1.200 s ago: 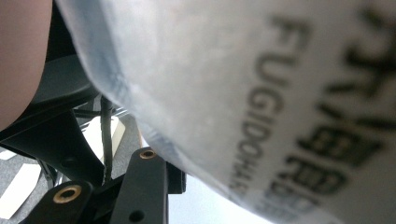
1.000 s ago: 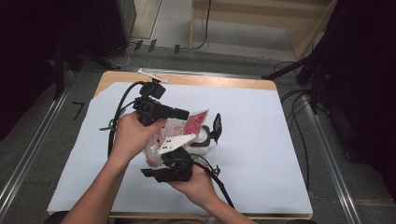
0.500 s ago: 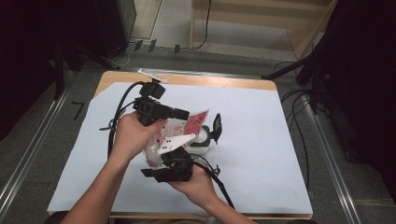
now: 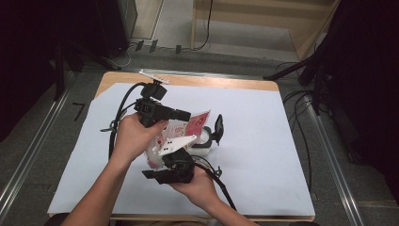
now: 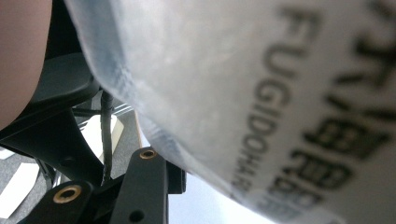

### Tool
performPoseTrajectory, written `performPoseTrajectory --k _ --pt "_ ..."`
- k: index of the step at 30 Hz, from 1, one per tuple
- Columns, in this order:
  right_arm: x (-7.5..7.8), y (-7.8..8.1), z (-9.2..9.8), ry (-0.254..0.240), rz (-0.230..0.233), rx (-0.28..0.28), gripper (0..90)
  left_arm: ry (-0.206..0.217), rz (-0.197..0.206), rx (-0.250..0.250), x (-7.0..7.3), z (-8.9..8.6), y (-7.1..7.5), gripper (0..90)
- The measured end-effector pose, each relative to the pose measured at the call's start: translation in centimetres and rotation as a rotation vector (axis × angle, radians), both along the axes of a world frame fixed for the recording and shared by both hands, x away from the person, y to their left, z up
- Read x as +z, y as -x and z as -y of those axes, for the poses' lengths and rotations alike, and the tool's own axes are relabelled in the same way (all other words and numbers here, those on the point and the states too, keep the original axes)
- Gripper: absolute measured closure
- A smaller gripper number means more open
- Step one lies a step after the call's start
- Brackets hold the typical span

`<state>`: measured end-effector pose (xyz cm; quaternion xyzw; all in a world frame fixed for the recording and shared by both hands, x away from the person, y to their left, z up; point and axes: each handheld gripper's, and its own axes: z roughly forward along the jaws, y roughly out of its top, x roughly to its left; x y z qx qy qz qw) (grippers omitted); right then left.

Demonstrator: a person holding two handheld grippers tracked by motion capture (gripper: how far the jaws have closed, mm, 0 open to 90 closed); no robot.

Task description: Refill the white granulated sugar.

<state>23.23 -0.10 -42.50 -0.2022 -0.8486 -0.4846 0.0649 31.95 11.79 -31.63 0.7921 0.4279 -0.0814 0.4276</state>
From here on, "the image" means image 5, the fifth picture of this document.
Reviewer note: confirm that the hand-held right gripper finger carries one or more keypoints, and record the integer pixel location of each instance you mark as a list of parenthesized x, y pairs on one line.
[(143, 189)]

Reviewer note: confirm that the red and white spout pouch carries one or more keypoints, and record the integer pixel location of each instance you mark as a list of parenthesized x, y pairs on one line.
[(233, 77)]

